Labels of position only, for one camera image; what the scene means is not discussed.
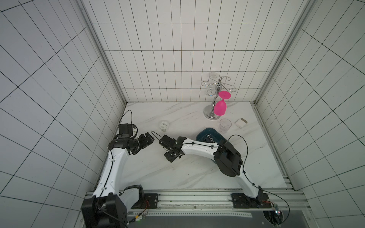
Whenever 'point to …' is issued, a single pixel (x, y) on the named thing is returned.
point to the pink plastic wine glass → (220, 107)
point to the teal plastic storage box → (211, 135)
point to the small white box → (241, 122)
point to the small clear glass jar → (163, 125)
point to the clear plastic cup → (225, 124)
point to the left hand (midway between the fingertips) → (147, 144)
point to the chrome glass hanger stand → (221, 84)
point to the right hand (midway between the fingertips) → (166, 158)
